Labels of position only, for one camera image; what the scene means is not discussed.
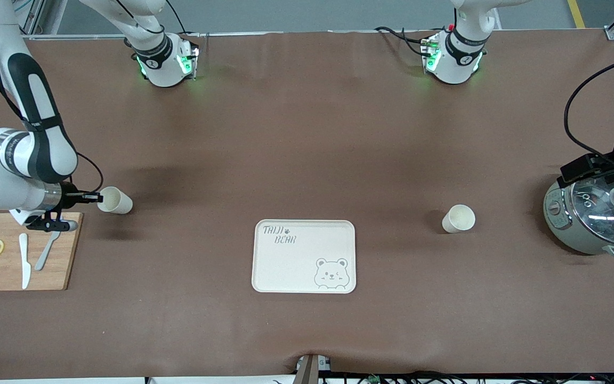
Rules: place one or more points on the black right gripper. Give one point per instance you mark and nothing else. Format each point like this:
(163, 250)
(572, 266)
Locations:
(68, 194)

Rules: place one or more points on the white plastic knife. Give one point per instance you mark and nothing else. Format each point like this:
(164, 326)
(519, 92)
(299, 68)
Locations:
(24, 266)

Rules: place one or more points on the cream bear print tray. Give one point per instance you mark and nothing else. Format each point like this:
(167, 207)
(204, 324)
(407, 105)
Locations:
(307, 266)

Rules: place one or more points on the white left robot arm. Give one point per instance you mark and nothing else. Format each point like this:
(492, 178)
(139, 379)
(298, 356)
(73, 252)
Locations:
(453, 72)

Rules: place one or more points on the metal table clamp bracket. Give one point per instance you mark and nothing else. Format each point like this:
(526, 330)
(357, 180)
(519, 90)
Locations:
(309, 370)

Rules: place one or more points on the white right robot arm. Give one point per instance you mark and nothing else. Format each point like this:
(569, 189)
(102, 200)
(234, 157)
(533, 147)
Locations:
(166, 74)

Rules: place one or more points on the cream paper cup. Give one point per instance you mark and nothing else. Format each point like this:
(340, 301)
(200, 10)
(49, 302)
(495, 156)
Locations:
(120, 204)
(459, 217)

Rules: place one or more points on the grey plastic knife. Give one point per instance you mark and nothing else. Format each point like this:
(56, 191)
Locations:
(42, 261)

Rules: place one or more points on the bamboo cutting board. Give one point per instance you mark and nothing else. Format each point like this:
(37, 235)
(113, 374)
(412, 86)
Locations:
(8, 277)

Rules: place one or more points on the grey cooking pot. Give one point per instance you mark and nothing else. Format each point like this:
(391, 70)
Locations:
(557, 224)

